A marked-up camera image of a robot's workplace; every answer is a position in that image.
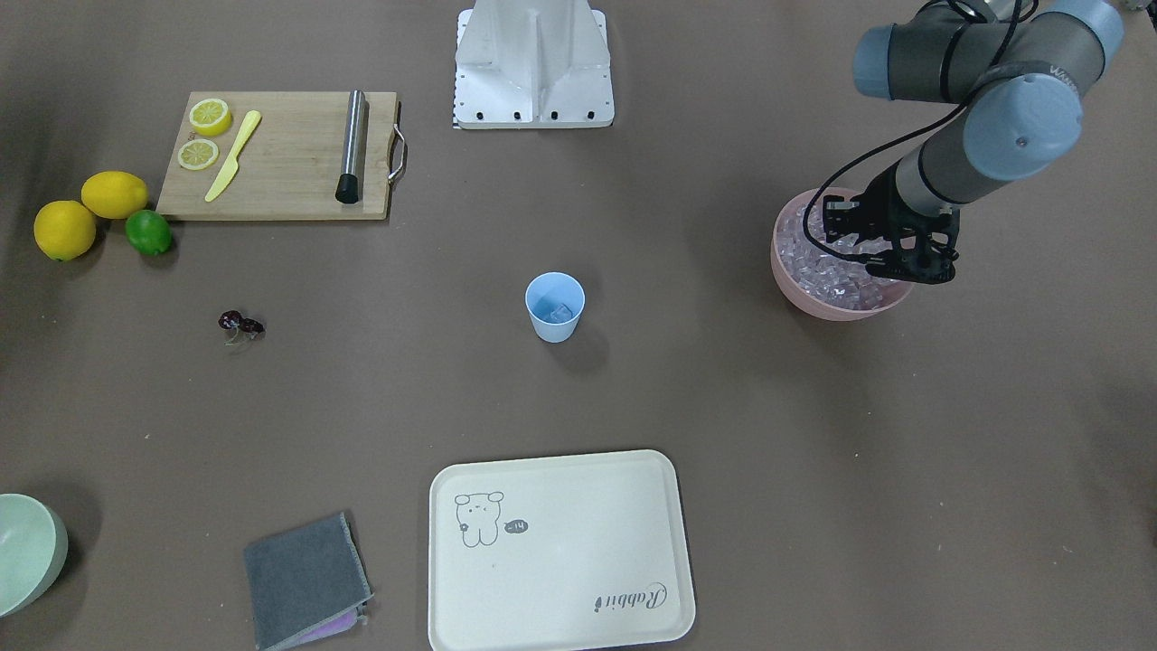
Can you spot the clear ice cube in cup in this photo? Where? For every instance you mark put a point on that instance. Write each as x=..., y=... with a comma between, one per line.
x=557, y=314

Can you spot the steel muddler black tip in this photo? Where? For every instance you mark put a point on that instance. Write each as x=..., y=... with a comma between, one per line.
x=349, y=183

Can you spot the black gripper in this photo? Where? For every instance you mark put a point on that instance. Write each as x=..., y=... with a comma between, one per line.
x=881, y=208

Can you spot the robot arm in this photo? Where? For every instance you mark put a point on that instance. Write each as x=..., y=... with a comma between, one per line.
x=1015, y=76

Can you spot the green lime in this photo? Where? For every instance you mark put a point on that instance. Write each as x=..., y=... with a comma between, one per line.
x=149, y=232

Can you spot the yellow lemon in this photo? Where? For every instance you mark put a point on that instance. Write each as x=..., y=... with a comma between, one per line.
x=114, y=195
x=65, y=230

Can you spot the lemon half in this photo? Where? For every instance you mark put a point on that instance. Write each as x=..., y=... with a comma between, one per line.
x=210, y=117
x=197, y=154

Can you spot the grey folded cloth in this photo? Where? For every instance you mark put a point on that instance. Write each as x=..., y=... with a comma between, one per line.
x=306, y=584

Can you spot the yellow plastic knife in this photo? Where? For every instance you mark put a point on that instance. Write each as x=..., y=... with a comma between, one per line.
x=231, y=163

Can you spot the pink bowl of ice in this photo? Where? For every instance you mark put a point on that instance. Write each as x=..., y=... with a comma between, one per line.
x=820, y=284

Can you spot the lemon half upper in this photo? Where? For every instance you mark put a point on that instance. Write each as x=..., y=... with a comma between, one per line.
x=210, y=117

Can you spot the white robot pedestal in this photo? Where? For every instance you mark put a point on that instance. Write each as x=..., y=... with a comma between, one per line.
x=532, y=65

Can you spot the bamboo cutting board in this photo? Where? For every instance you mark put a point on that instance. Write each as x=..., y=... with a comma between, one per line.
x=291, y=165

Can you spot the cream rabbit serving tray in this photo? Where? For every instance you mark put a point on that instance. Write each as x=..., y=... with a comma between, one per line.
x=560, y=553

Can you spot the pair of dark cherries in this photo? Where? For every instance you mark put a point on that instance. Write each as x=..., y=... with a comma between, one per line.
x=241, y=329

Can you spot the lemon half lower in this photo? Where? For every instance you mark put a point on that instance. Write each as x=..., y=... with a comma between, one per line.
x=197, y=154

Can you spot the mint green bowl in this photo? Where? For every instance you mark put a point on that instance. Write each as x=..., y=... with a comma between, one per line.
x=34, y=546

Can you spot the light blue plastic cup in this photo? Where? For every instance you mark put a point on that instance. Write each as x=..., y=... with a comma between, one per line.
x=554, y=302

